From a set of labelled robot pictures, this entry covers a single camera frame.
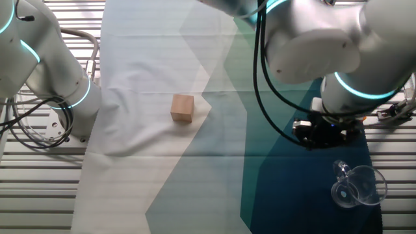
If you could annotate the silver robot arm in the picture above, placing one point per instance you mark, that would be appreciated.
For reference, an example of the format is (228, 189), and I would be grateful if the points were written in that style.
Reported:
(308, 48)

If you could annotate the blue green white tablecloth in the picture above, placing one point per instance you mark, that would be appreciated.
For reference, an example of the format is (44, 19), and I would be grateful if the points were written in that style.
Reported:
(146, 65)

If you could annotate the wooden cube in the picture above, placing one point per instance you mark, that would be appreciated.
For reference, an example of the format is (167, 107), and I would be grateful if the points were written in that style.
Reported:
(182, 109)

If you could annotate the metal base mounting plate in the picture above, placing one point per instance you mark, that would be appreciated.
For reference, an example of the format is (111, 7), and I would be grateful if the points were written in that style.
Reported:
(53, 125)

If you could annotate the clear glass mug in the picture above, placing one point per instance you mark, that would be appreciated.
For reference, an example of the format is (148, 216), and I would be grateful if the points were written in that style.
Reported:
(360, 187)

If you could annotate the silver finned camera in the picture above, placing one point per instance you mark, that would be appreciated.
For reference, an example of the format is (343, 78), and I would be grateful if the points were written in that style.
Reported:
(412, 87)

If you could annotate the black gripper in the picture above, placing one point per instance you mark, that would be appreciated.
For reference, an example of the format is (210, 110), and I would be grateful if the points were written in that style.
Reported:
(338, 128)

